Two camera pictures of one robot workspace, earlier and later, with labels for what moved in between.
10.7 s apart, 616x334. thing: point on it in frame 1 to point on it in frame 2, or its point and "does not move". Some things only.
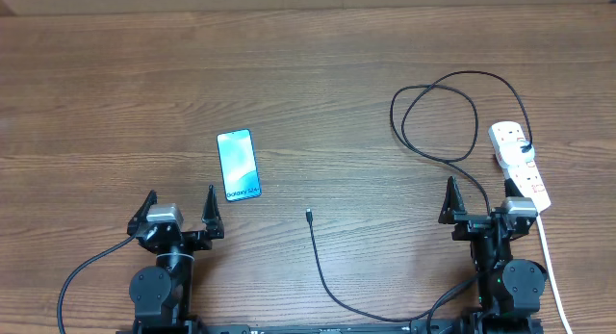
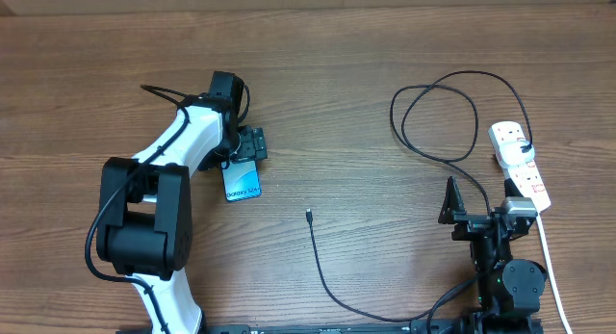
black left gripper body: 197,240 to 250,146
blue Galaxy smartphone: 238,164 does not move
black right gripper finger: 453,203 does not move
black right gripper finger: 511,190 does not move
